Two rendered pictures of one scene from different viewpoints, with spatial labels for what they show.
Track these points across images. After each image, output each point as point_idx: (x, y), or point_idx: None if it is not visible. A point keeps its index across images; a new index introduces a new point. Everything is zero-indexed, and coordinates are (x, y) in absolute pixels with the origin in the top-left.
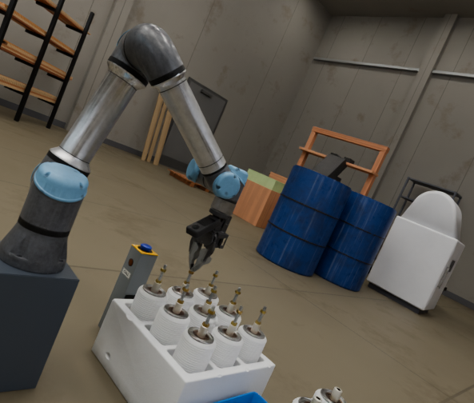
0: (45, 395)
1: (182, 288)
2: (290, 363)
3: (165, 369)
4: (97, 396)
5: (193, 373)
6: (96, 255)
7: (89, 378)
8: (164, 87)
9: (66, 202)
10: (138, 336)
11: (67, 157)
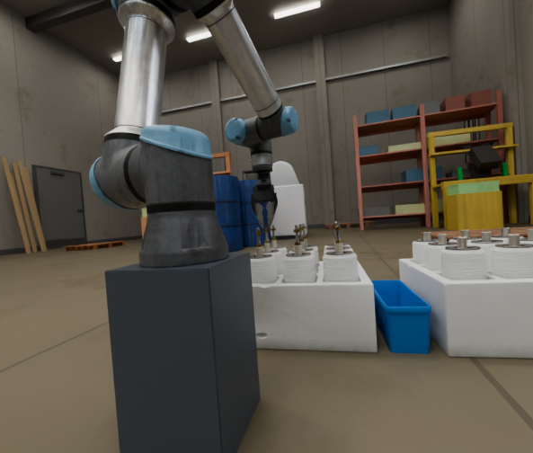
0: (275, 395)
1: (294, 231)
2: None
3: (342, 292)
4: (297, 364)
5: (357, 281)
6: None
7: (271, 360)
8: (223, 11)
9: (208, 160)
10: (289, 291)
11: None
